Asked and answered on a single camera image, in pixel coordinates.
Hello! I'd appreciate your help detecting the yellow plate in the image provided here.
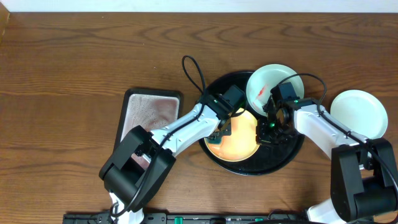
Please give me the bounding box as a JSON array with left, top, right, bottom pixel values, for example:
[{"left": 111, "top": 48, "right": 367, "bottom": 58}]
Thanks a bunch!
[{"left": 204, "top": 110, "right": 259, "bottom": 162}]

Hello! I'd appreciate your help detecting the black rectangular soapy tray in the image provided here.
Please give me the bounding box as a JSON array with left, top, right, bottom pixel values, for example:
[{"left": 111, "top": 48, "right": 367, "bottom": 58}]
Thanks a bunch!
[{"left": 113, "top": 88, "right": 183, "bottom": 170}]

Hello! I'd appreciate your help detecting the mint green plate rear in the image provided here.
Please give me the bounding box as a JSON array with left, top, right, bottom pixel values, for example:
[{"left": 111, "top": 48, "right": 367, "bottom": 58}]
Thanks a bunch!
[{"left": 246, "top": 64, "right": 297, "bottom": 116}]

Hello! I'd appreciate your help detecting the green yellow sponge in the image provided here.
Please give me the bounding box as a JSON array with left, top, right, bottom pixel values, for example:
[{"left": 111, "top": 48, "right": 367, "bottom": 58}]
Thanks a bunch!
[{"left": 205, "top": 137, "right": 223, "bottom": 147}]

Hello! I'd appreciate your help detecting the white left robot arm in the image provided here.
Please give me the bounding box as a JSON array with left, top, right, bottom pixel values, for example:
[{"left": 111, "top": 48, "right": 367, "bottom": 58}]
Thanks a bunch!
[{"left": 99, "top": 93, "right": 245, "bottom": 223}]

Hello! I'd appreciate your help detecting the mint green plate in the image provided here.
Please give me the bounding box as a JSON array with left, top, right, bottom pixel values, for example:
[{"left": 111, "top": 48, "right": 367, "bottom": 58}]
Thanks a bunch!
[
  {"left": 246, "top": 64, "right": 297, "bottom": 116},
  {"left": 330, "top": 90, "right": 388, "bottom": 139}
]

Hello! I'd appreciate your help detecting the mint green plate front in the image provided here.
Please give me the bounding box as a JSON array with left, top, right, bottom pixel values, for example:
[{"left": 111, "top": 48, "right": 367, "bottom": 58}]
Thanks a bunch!
[{"left": 330, "top": 90, "right": 388, "bottom": 139}]

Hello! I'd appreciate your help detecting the round black tray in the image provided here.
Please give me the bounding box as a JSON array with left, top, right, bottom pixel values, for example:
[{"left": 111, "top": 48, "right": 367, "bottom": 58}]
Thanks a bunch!
[{"left": 198, "top": 70, "right": 305, "bottom": 176}]

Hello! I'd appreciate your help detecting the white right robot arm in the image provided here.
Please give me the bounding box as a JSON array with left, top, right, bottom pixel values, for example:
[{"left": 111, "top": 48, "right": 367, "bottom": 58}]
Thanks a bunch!
[{"left": 259, "top": 96, "right": 397, "bottom": 223}]

